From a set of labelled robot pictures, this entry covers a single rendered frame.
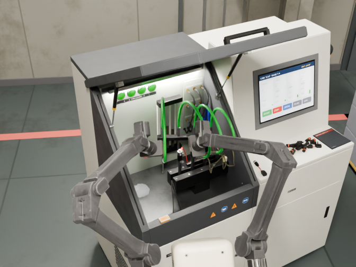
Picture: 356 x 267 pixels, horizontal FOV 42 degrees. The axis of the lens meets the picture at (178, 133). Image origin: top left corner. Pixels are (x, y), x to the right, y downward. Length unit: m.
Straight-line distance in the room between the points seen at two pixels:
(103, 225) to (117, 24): 3.75
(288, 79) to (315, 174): 0.59
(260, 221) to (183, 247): 0.33
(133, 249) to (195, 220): 0.77
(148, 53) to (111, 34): 2.61
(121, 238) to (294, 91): 1.51
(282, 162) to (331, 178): 1.34
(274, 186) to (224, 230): 0.94
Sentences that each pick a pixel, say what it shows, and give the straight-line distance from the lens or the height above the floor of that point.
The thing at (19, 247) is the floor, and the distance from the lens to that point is 3.59.
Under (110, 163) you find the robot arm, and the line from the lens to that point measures 1.63.
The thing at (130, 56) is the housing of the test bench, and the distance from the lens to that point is 2.51.
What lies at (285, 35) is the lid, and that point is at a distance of 1.69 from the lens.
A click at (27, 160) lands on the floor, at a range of 4.32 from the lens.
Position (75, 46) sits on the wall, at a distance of 5.22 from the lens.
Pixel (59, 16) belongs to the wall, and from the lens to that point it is 5.10.
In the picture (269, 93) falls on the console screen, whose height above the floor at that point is 1.30.
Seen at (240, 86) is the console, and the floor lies 1.38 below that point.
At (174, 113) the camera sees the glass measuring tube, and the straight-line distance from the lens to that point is 2.61.
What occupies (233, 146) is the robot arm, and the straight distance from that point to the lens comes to 1.87.
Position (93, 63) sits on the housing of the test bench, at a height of 1.50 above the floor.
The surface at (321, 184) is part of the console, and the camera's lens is 2.93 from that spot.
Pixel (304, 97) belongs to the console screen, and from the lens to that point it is 2.81.
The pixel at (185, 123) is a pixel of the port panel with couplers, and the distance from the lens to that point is 2.71.
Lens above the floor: 2.61
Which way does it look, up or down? 36 degrees down
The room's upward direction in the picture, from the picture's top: 1 degrees clockwise
